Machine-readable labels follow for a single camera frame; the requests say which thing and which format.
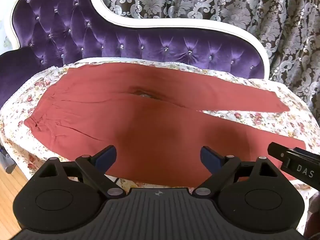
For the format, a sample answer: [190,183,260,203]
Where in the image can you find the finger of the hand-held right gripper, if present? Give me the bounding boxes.
[267,142,320,165]

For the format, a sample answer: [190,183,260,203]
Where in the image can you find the rust red pants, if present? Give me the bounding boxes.
[24,62,307,188]

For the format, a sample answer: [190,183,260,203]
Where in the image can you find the floral blanket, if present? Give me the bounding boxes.
[0,57,320,235]

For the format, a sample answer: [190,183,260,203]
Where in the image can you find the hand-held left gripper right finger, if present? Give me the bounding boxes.
[192,145,280,198]

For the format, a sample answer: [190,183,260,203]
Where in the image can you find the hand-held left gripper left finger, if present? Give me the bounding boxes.
[37,145,127,198]

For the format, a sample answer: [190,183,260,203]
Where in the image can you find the purple tufted sofa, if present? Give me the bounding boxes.
[0,0,270,110]

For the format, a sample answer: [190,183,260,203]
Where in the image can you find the grey vacuum cleaner head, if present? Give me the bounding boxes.
[0,147,17,174]

